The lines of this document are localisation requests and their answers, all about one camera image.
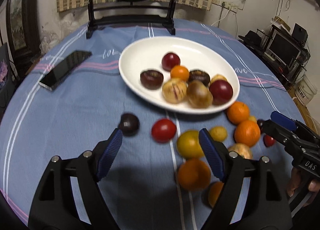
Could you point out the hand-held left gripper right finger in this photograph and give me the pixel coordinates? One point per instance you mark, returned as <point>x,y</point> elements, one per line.
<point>211,152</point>

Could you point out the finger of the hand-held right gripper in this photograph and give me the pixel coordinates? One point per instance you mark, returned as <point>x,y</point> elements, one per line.
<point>277,132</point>
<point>282,117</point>

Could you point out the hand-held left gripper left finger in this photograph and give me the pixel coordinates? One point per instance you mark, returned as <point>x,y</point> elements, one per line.
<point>110,150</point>

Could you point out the small red cherry tomato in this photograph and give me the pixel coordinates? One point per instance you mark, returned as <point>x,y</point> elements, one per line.
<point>268,141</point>

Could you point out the dark cherry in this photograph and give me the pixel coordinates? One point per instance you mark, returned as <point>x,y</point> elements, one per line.
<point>259,124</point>

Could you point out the small olive green fruit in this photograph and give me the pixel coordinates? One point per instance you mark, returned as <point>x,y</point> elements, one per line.
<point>220,132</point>

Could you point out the green-yellow citrus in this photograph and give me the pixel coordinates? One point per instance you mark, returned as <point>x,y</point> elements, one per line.
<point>187,145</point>

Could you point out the smooth orange citrus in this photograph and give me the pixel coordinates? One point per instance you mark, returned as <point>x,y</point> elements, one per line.
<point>193,174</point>
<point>215,195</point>

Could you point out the tan pepino melon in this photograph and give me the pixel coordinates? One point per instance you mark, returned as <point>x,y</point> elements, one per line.
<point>241,150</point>

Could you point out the orange mandarin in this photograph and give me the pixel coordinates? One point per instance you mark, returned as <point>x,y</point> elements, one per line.
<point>247,132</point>
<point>238,112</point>

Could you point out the small dark purple plum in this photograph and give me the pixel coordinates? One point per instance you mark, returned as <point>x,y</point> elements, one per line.
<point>128,124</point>

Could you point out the tan brown round fruit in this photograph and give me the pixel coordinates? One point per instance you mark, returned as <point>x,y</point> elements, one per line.
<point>199,94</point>

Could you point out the red plum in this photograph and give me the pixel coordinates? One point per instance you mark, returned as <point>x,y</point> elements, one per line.
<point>221,92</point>
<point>171,61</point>

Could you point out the purple striped pepino melon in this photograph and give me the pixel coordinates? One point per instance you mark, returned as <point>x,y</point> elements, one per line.
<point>174,90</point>

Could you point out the yellow loquat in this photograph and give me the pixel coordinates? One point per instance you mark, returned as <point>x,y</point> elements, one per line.
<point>218,78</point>

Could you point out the dark purple passion fruit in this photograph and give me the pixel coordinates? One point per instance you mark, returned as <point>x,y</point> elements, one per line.
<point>200,75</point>

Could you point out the dark maroon fruit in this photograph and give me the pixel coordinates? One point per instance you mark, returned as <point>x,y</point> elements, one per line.
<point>151,79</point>

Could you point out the small orange citrus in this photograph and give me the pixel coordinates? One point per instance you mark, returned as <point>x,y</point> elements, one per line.
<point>179,73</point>

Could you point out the white oval plate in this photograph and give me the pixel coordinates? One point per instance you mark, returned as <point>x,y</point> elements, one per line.
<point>140,52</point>

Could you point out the person's right hand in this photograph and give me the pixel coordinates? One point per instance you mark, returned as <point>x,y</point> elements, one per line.
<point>293,182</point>

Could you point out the white bucket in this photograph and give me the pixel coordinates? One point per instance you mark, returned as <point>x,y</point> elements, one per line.
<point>306,90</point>

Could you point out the black metal rack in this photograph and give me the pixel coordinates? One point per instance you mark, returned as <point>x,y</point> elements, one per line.
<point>282,70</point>

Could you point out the computer monitor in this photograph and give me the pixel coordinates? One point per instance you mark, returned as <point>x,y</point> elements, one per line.
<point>283,47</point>

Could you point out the black speaker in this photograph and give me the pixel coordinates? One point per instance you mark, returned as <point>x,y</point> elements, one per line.
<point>300,34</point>

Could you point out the black hat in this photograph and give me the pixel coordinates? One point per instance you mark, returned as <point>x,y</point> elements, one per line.
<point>251,37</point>

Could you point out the black smartphone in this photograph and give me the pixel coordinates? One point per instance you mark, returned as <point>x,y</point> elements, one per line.
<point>63,70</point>

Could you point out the dark chair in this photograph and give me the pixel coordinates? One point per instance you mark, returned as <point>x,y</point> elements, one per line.
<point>6,95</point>

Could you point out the purple cloth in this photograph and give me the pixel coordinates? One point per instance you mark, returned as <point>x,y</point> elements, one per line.
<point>3,72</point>

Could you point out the dark framed painting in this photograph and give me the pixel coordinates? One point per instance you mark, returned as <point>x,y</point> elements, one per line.
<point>17,20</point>

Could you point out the white wall sockets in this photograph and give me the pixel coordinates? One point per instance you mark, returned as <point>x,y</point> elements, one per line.
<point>225,4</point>

